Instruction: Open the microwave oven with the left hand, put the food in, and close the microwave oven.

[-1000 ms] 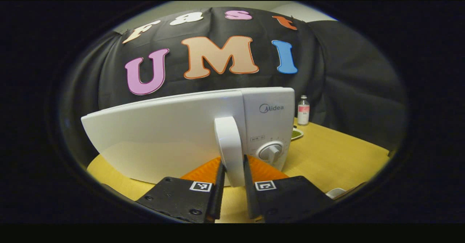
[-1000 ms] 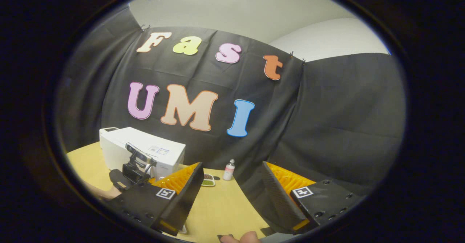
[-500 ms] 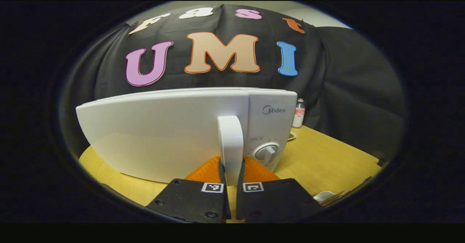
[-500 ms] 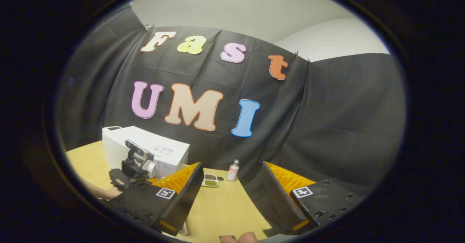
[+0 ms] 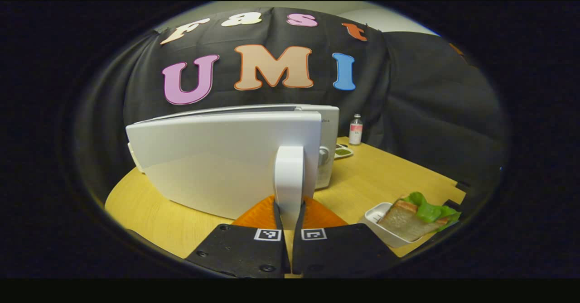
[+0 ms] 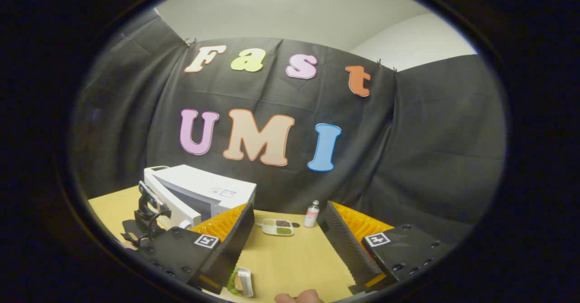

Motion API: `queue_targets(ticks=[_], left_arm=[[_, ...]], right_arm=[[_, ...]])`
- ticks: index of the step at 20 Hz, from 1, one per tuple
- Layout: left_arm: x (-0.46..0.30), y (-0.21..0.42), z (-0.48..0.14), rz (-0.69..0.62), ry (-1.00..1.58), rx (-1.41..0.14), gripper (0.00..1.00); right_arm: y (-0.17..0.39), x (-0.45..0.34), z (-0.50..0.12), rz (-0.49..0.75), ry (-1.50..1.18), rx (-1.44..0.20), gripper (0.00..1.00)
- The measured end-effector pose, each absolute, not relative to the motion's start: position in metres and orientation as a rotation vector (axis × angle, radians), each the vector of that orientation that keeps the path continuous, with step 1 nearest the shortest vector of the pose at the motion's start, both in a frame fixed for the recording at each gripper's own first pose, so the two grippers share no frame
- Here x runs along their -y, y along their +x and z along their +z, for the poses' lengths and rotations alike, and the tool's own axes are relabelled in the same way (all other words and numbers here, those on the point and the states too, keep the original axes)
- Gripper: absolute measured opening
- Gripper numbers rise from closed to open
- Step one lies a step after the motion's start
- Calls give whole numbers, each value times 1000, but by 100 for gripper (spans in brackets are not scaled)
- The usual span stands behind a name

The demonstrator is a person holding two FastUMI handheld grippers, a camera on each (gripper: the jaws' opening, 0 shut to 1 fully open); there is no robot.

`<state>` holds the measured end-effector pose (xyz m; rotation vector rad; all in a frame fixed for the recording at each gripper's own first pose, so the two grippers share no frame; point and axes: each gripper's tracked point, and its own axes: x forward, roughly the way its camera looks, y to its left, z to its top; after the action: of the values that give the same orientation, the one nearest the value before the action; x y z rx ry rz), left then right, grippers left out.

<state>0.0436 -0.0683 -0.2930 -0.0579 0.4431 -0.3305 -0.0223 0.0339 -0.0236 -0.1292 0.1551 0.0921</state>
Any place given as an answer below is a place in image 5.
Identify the white rectangular tray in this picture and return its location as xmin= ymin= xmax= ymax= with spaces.
xmin=365 ymin=202 xmax=424 ymax=248

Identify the white microwave oven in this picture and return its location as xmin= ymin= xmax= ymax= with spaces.
xmin=126 ymin=104 xmax=339 ymax=220

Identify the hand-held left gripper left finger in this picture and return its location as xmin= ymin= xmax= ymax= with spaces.
xmin=185 ymin=195 xmax=290 ymax=279

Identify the black backdrop cloth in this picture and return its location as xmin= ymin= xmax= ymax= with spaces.
xmin=75 ymin=6 xmax=508 ymax=213

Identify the small bottle with pink label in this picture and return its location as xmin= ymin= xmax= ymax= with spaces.
xmin=349 ymin=114 xmax=364 ymax=146

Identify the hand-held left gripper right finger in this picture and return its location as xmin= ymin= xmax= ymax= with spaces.
xmin=292 ymin=195 xmax=399 ymax=279

